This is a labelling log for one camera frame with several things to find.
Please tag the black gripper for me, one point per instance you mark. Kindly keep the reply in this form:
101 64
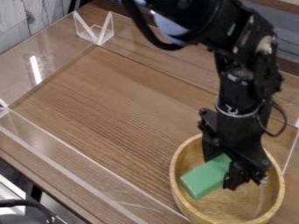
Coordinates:
237 136

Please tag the green rectangular block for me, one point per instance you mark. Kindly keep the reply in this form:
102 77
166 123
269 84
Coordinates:
204 179

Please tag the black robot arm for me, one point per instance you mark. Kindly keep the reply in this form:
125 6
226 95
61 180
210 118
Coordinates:
242 38

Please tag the brown wooden bowl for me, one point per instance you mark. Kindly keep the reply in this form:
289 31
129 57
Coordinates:
205 202

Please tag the black table leg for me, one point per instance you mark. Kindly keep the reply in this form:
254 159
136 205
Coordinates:
37 193

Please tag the clear acrylic enclosure wall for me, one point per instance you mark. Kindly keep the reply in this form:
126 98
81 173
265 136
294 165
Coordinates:
97 115

